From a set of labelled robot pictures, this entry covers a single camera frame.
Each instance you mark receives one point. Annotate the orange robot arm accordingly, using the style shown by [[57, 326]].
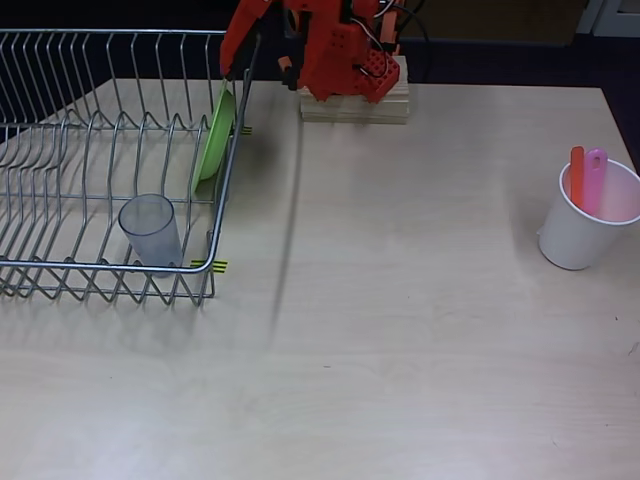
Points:
[[330, 50]]

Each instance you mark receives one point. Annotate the yellow black striped tape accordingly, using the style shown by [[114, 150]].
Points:
[[221, 266], [247, 131]]

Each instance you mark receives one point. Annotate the wooden base block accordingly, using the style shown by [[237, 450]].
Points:
[[350, 112]]

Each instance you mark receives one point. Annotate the white paper cup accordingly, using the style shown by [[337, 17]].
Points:
[[570, 240]]

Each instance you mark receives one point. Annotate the translucent plastic cup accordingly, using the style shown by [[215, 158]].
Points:
[[150, 235]]

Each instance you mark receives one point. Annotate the pink utensil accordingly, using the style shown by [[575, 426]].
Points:
[[595, 190]]

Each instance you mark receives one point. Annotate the orange plastic knife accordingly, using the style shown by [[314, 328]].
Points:
[[577, 175]]

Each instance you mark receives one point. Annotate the green plastic plate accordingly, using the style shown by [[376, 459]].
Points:
[[215, 145]]

